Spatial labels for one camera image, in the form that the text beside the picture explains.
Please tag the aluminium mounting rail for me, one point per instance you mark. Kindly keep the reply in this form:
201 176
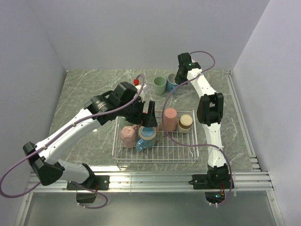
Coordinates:
151 182

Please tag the tall green plastic cup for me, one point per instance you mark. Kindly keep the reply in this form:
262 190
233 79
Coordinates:
123 122

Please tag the cream and brown ceramic cup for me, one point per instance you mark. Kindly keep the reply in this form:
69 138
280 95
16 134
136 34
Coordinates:
185 123

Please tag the white wire dish rack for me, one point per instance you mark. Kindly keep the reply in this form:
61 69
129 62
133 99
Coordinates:
164 151

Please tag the pink mug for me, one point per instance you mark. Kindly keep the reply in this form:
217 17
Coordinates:
129 136

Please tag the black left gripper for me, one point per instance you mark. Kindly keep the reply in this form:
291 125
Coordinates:
148 119

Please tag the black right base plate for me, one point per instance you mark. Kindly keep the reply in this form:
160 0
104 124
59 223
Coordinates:
214 185

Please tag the blue mug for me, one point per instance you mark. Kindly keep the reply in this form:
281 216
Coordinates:
170 82
147 138

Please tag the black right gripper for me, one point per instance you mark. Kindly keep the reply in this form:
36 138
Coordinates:
177 79

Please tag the short green plastic cup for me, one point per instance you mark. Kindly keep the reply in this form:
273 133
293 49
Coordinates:
159 85

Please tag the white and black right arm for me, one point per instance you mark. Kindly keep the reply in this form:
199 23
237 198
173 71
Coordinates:
209 114

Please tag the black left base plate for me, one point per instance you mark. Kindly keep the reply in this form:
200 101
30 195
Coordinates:
86 192

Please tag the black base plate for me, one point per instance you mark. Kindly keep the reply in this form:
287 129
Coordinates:
86 192
214 185

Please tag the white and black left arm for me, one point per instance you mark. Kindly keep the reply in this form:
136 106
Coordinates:
45 156

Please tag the tall pink plastic cup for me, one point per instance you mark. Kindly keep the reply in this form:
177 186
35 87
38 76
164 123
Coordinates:
170 119

